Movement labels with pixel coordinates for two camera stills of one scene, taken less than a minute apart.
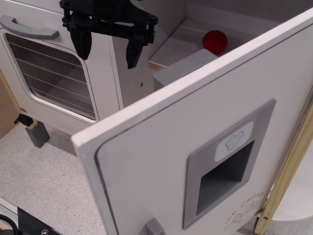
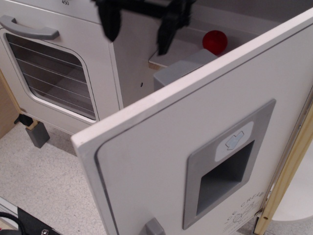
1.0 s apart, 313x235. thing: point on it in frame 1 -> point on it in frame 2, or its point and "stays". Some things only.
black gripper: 110,18 -> 176,13
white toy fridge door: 207,156 stays
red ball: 215,41 stays
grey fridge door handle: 153,227 stays
